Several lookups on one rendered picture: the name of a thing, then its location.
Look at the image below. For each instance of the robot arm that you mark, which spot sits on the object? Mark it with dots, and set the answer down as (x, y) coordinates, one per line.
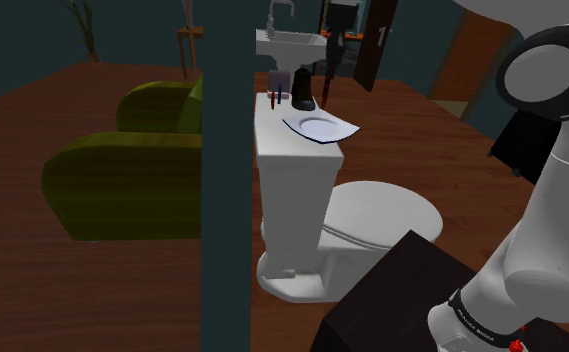
(542, 244)

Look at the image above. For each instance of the white toilet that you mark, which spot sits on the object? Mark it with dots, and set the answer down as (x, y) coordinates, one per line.
(296, 195)

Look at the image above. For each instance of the olive green sofa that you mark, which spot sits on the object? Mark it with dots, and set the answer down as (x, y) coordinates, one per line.
(123, 185)

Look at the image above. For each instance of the black boot-shaped object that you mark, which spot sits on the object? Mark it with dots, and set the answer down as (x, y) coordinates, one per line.
(302, 90)

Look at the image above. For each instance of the blue pen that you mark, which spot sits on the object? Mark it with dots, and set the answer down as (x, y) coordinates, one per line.
(279, 95)

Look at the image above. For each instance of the dark brown open door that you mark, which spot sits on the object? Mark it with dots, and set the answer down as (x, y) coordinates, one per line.
(374, 44)

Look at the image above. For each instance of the potted plant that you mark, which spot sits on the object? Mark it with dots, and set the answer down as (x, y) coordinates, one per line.
(86, 34)

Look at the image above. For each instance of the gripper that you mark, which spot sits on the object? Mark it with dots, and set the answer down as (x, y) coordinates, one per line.
(525, 144)

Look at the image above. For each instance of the small wooden table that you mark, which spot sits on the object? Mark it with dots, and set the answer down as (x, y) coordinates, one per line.
(189, 36)

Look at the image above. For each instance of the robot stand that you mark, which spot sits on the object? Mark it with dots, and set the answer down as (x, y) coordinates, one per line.
(401, 297)

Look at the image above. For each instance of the white sink with faucet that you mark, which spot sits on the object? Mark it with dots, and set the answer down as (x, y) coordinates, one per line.
(289, 46)

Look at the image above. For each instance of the red pen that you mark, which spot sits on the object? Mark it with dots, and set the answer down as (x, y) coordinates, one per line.
(272, 101)

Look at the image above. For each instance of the grey purple box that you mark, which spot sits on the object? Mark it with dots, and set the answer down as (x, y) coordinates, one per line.
(279, 80)

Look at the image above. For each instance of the white square plate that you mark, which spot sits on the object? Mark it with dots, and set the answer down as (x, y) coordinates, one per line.
(320, 128)

